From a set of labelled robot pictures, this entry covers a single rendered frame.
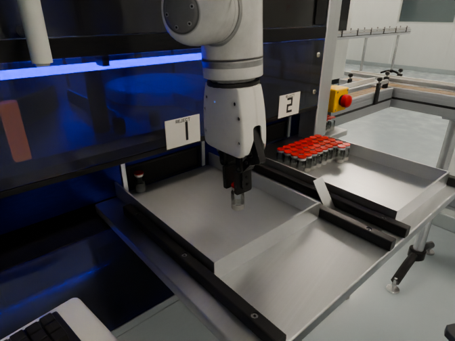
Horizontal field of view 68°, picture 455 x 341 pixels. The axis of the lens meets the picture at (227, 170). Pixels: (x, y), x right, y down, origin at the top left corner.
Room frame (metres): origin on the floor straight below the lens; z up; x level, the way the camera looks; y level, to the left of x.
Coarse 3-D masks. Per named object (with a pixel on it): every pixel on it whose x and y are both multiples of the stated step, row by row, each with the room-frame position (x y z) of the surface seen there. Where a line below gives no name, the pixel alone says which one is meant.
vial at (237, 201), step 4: (232, 188) 0.48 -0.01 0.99; (232, 192) 0.48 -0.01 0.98; (232, 196) 0.48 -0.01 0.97; (236, 196) 0.47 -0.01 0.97; (240, 196) 0.48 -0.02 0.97; (232, 200) 0.48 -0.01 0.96; (236, 200) 0.47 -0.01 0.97; (240, 200) 0.48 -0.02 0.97; (232, 204) 0.48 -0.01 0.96; (236, 204) 0.47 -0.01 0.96; (240, 204) 0.48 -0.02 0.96; (232, 208) 0.48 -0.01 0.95; (236, 208) 0.48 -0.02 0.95; (240, 208) 0.48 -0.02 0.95
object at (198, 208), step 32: (128, 192) 0.60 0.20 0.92; (160, 192) 0.66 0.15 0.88; (192, 192) 0.66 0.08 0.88; (224, 192) 0.66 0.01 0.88; (256, 192) 0.66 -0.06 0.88; (288, 192) 0.61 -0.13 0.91; (160, 224) 0.50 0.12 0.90; (192, 224) 0.53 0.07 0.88; (224, 224) 0.53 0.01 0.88; (256, 224) 0.53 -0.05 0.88; (288, 224) 0.50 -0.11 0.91; (224, 256) 0.40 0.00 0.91
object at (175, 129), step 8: (168, 120) 0.64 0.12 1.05; (176, 120) 0.66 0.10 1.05; (184, 120) 0.67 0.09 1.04; (192, 120) 0.68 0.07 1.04; (168, 128) 0.64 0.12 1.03; (176, 128) 0.65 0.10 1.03; (184, 128) 0.67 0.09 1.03; (192, 128) 0.68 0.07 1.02; (168, 136) 0.64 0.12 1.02; (176, 136) 0.65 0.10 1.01; (184, 136) 0.67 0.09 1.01; (192, 136) 0.68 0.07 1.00; (168, 144) 0.64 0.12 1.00; (176, 144) 0.65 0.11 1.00; (184, 144) 0.67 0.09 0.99
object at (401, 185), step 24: (288, 168) 0.72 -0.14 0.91; (336, 168) 0.78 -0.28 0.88; (360, 168) 0.78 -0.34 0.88; (384, 168) 0.78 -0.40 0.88; (408, 168) 0.76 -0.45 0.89; (432, 168) 0.72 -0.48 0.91; (336, 192) 0.62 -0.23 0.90; (360, 192) 0.66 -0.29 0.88; (384, 192) 0.66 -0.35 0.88; (408, 192) 0.66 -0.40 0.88; (432, 192) 0.64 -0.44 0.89
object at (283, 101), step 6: (282, 96) 0.87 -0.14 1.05; (288, 96) 0.88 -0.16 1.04; (294, 96) 0.90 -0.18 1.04; (282, 102) 0.87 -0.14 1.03; (288, 102) 0.89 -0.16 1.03; (294, 102) 0.90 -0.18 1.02; (282, 108) 0.87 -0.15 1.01; (288, 108) 0.89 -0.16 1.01; (294, 108) 0.90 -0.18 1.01; (282, 114) 0.87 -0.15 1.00; (288, 114) 0.89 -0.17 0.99
